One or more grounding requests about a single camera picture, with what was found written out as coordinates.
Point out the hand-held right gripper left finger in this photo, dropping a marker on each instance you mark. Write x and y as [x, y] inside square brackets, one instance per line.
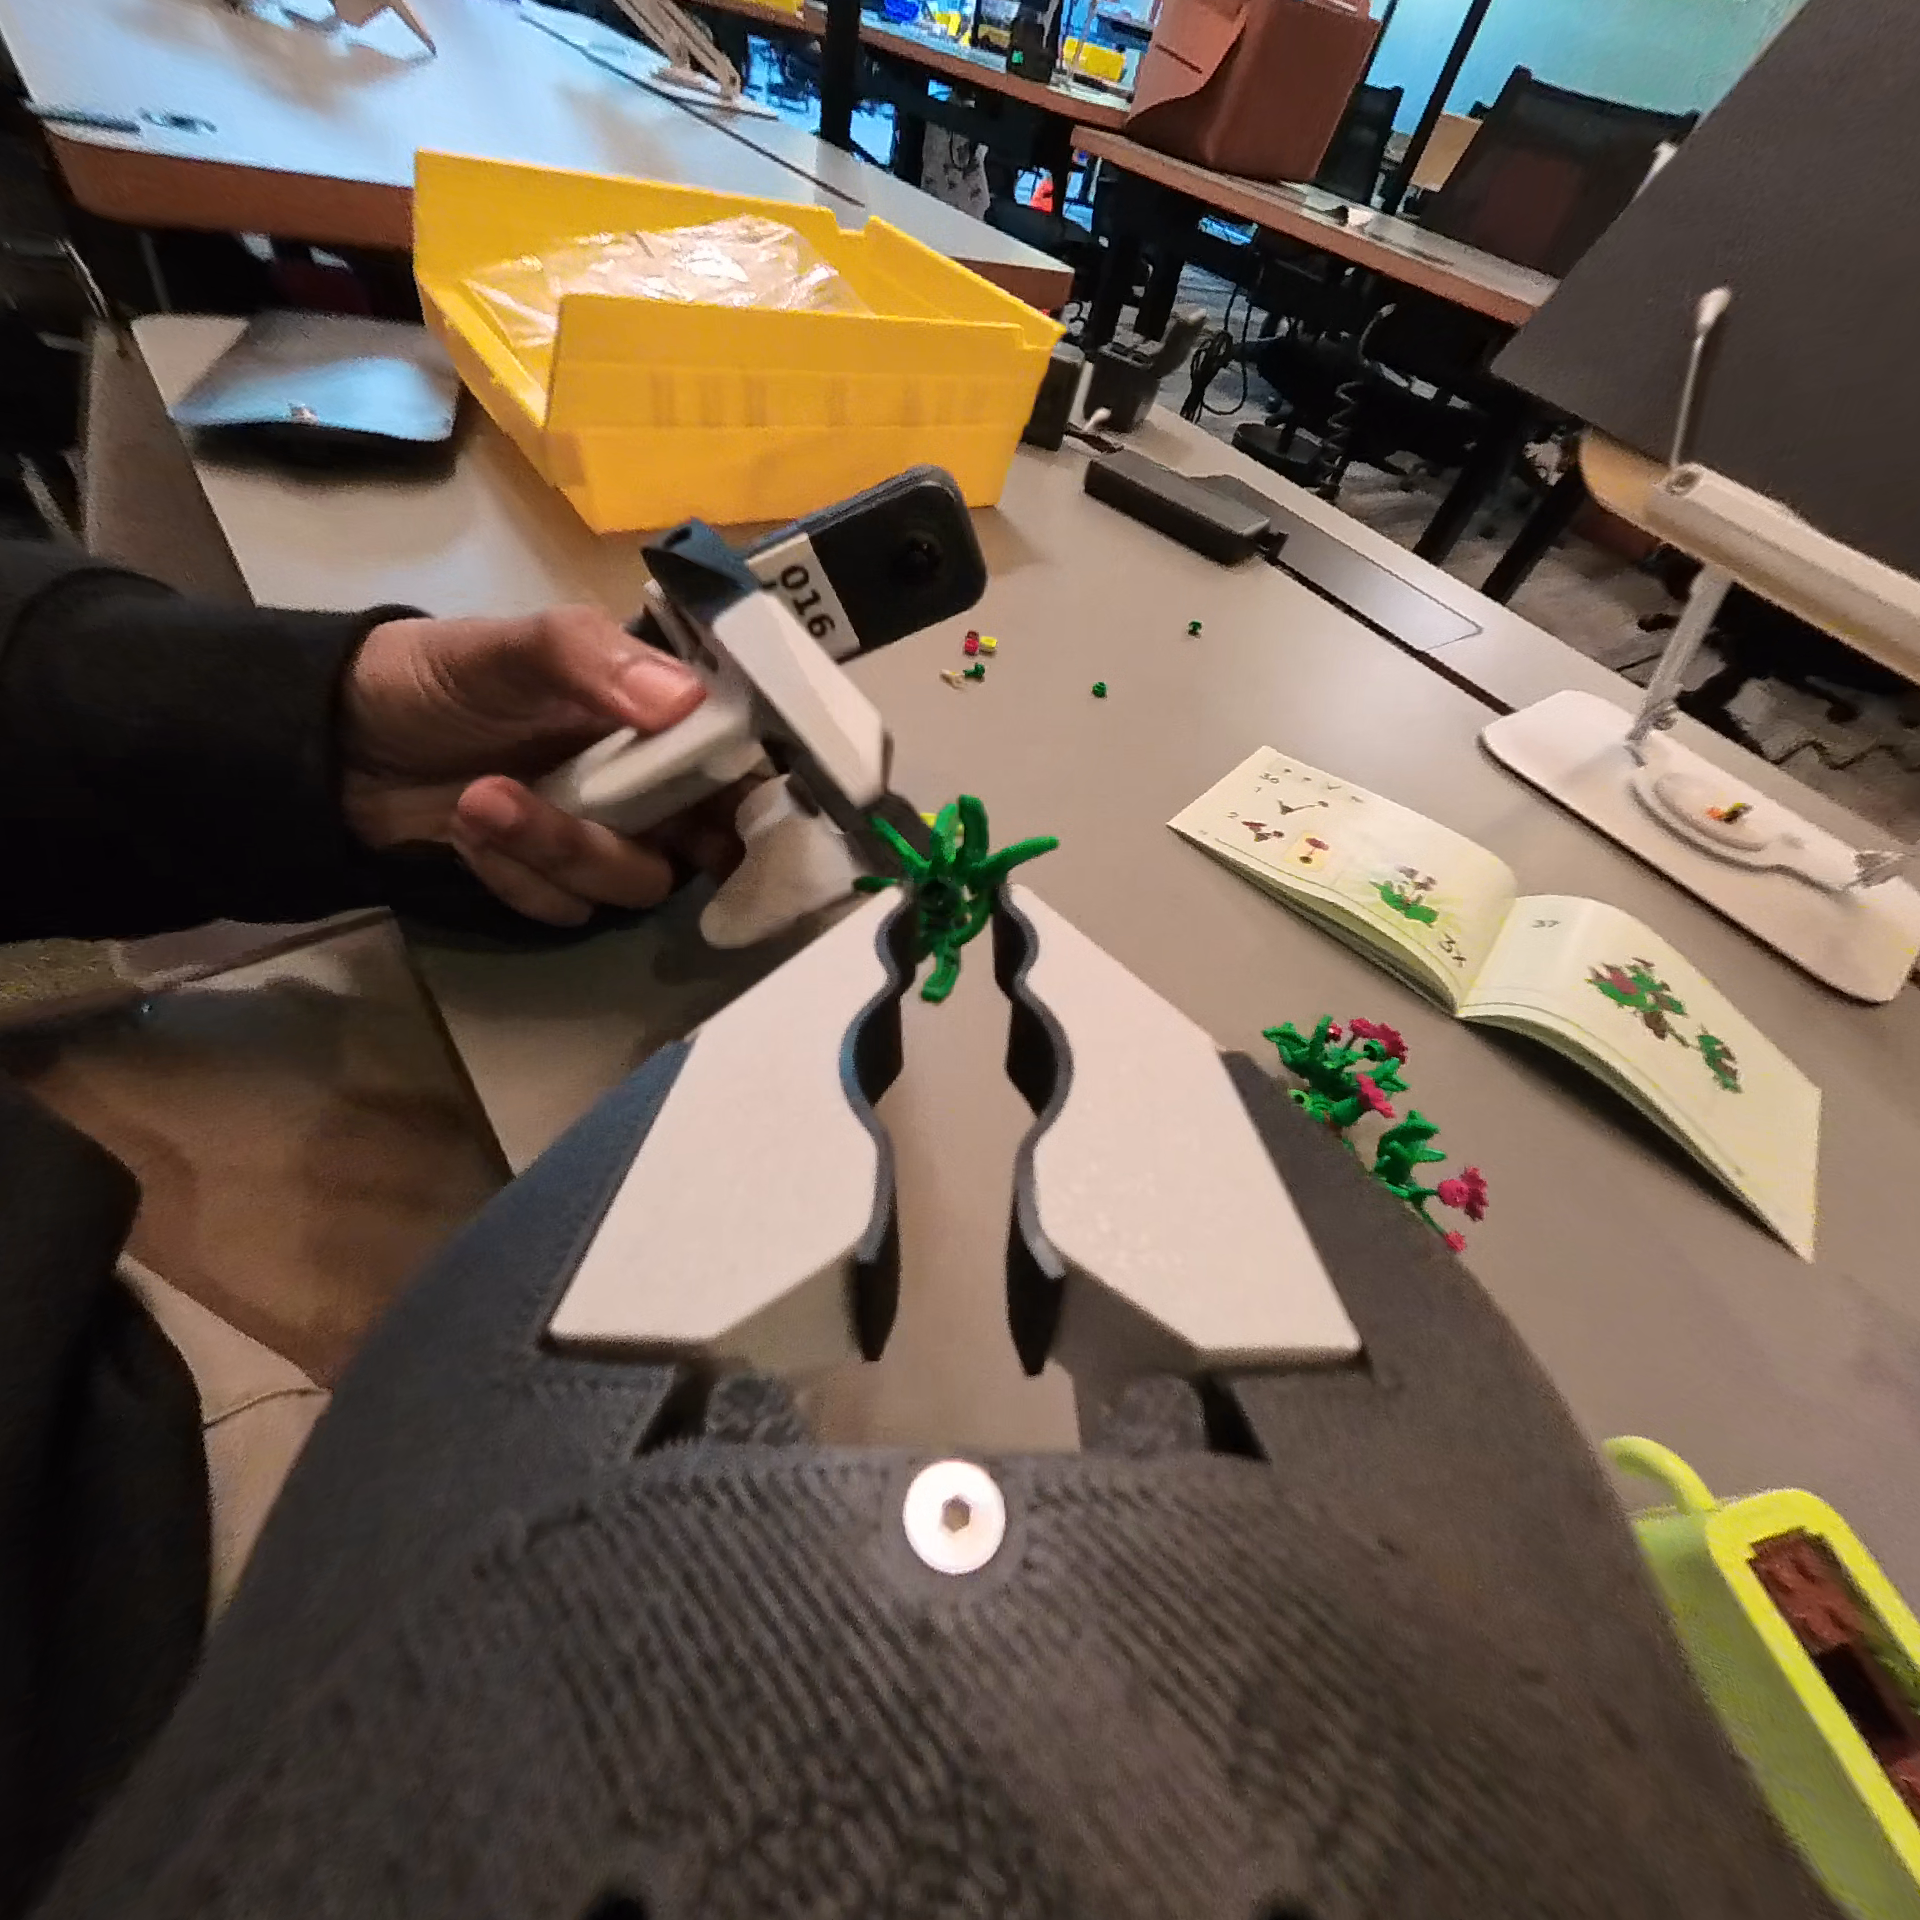
[721, 1185]

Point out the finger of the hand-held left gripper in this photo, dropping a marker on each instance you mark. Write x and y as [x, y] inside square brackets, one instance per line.
[810, 705]
[795, 879]

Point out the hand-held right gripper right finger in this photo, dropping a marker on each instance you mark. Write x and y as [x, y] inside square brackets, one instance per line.
[1184, 1200]

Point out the green toy leaf stem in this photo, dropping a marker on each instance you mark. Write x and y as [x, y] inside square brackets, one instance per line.
[944, 885]

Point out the person's left hand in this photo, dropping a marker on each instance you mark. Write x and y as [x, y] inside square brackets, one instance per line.
[480, 705]

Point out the dark green round stud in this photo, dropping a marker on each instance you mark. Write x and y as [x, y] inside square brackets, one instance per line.
[971, 642]

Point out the green plant with pink flowers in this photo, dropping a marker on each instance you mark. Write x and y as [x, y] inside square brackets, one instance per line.
[1350, 1080]

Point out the black box with green lights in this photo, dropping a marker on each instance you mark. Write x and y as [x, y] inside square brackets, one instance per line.
[1054, 398]

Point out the yellow plastic bin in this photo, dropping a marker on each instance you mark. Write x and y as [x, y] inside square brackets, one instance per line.
[751, 390]

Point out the black flat case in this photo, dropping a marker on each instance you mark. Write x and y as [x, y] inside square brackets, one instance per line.
[1184, 503]

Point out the black boxy device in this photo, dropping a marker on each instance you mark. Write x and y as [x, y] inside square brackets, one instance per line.
[1148, 375]

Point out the clear plastic bag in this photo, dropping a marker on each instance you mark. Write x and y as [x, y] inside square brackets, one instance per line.
[660, 263]

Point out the open instruction booklet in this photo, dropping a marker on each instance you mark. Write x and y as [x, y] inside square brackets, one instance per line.
[1499, 961]

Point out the person's tan trousers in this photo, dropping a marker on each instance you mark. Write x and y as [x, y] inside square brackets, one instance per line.
[270, 1080]

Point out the long brown desk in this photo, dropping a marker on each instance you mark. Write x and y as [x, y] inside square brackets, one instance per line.
[1319, 210]

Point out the grey flat pouch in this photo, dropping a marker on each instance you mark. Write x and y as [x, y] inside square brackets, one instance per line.
[315, 375]

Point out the brown tote bag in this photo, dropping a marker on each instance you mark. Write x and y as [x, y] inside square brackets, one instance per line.
[1252, 77]

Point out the white desk stand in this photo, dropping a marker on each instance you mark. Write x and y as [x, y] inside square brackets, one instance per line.
[1695, 840]

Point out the lime toy brick pot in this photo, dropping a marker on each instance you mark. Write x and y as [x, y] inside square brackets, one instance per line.
[1739, 1650]

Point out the black office chair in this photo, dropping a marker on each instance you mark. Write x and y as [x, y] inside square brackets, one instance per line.
[1545, 165]

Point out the grey table with brown edge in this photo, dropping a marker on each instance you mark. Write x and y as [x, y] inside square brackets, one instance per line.
[300, 89]

